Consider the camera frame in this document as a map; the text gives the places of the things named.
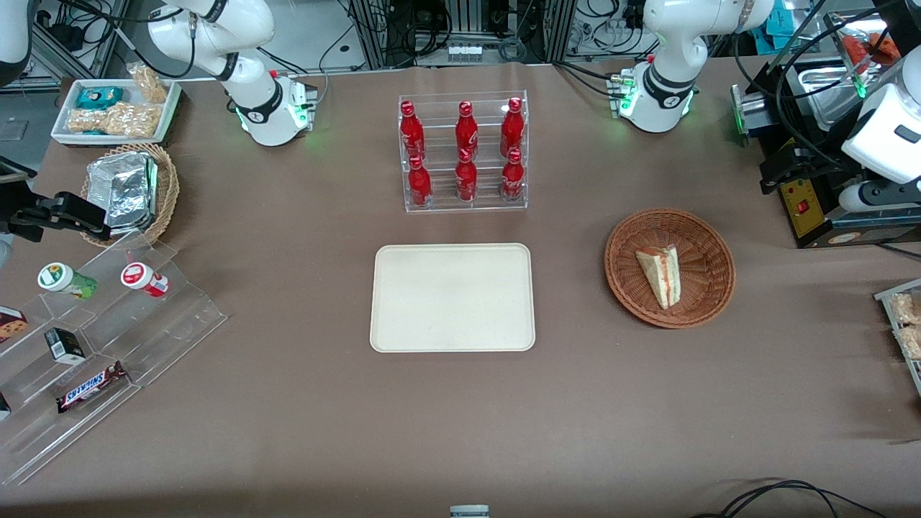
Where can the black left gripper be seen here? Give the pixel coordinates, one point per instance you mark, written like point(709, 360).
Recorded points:
point(818, 164)

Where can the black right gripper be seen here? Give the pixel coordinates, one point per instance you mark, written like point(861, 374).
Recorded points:
point(16, 218)

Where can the triangular white bread sandwich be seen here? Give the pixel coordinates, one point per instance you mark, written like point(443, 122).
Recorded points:
point(663, 273)

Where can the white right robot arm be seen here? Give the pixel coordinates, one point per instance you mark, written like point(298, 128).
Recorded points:
point(216, 43)

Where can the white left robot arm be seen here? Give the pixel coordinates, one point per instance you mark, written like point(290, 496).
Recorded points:
point(669, 43)

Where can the tan wicker basket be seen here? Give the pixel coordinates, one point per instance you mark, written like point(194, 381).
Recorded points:
point(167, 194)

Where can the white rectangular snack tray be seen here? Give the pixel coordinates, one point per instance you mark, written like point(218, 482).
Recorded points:
point(68, 101)

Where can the brown round wicker basket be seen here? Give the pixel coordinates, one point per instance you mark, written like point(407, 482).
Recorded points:
point(701, 288)

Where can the white tray with snack bags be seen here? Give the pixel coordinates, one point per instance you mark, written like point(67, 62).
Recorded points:
point(888, 295)

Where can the beige rectangular serving tray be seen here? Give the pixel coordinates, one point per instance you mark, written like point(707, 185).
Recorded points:
point(452, 298)

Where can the black food warmer cabinet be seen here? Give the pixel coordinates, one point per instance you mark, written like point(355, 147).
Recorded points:
point(813, 216)

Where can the green lid yogurt cup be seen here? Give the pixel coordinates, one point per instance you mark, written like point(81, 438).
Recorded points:
point(63, 279)

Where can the metal cylinder with green light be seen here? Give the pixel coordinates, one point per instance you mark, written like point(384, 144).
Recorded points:
point(752, 114)

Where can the red lid yogurt cup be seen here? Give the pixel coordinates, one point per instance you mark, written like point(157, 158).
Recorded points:
point(142, 278)

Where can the peanut brittle bar pack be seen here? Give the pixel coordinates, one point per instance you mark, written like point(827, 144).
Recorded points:
point(137, 119)
point(86, 121)

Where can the teal snack packet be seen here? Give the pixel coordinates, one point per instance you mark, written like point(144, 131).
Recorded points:
point(99, 96)

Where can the brown chocolate cookie box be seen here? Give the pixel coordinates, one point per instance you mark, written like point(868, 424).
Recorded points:
point(10, 324)

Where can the small black carton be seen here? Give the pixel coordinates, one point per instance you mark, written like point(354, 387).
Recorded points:
point(65, 345)

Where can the clear acrylic stepped display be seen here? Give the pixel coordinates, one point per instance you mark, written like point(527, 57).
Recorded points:
point(165, 316)

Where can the red food in warmer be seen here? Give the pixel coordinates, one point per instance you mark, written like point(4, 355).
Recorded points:
point(867, 49)

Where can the small clear peanut bag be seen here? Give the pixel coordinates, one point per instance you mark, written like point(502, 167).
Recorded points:
point(148, 82)

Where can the snickers chocolate bar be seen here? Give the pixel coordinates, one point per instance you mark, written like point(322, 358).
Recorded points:
point(92, 387)

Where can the clear bag of puffed snack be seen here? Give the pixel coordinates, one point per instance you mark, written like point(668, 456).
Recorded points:
point(909, 342)
point(905, 309)

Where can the dark packet at display edge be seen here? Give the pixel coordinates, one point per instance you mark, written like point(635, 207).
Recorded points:
point(3, 407)

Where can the red soda bottle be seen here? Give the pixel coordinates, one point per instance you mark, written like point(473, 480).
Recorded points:
point(511, 129)
point(512, 178)
point(411, 133)
point(465, 180)
point(466, 132)
point(419, 183)

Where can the clear acrylic bottle rack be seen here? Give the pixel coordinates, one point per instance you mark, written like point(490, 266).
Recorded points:
point(489, 201)

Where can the white power strip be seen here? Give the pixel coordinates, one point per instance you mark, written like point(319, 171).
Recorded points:
point(465, 52)

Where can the grey device at table edge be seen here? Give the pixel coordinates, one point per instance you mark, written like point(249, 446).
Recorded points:
point(469, 511)

